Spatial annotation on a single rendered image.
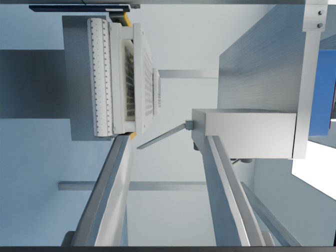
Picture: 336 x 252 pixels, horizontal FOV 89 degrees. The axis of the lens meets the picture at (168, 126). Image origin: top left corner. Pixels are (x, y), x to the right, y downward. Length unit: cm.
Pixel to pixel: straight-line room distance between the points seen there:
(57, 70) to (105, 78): 22
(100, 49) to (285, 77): 43
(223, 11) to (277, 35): 362
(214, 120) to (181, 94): 329
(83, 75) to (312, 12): 50
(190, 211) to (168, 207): 52
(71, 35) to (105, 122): 21
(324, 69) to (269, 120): 18
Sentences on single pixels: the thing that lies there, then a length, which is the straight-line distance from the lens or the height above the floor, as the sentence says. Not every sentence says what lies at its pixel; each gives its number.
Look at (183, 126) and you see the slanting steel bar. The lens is 57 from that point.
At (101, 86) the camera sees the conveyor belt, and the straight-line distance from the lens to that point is 42.
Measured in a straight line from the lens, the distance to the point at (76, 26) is 49.
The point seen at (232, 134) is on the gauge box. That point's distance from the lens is 41.
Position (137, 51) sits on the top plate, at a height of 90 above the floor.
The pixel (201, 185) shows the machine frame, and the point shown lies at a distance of 162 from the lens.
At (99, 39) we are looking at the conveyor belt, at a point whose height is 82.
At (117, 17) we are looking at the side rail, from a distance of 44.
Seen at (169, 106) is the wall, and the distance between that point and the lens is 365.
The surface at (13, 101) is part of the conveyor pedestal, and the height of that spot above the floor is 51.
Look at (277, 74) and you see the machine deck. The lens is 54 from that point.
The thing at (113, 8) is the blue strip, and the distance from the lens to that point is 43.
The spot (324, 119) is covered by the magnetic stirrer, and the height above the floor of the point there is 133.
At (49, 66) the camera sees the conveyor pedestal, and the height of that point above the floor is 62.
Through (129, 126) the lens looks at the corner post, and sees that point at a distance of 41.
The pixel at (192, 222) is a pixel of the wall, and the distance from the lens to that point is 467.
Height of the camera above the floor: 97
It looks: level
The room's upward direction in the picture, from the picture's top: 90 degrees clockwise
